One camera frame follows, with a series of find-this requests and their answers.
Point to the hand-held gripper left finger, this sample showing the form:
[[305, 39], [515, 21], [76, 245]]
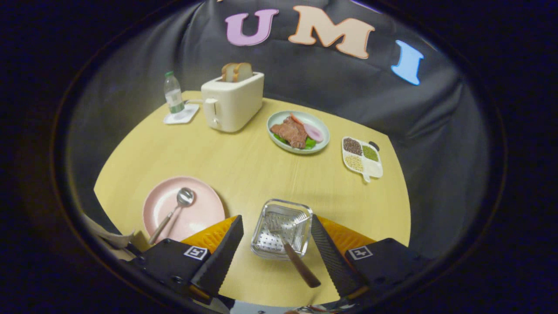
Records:
[[222, 257]]

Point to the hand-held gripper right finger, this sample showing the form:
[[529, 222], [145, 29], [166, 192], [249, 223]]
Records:
[[333, 257]]

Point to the pink plate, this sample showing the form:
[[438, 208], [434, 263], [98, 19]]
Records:
[[202, 209]]

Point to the clear square strainer tray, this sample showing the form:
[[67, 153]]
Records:
[[285, 213]]

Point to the yellow beans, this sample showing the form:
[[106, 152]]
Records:
[[354, 163]]

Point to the white divided dish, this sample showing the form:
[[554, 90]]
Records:
[[375, 169]]

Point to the beige cloth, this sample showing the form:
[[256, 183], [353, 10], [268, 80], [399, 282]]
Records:
[[114, 239]]

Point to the green beans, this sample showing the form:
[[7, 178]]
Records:
[[370, 153]]

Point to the pale green plate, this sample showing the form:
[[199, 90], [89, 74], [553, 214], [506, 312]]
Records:
[[320, 146]]

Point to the dark brown beans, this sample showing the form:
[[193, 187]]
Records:
[[352, 146]]

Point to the green lettuce leaf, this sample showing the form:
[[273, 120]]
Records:
[[310, 144]]

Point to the pink ham slice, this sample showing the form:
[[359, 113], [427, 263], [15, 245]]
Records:
[[314, 132]]

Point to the brown meat slice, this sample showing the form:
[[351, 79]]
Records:
[[290, 133]]

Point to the white square coaster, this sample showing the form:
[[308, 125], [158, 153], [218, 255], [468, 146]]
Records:
[[189, 114]]

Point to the white toaster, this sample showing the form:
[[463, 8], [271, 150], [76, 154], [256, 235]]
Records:
[[235, 104]]

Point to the clear plastic water bottle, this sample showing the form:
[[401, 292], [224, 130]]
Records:
[[174, 96]]

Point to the black backdrop cloth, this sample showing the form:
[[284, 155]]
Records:
[[305, 78]]

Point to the toast bread slice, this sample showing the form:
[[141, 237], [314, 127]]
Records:
[[227, 72], [245, 72]]

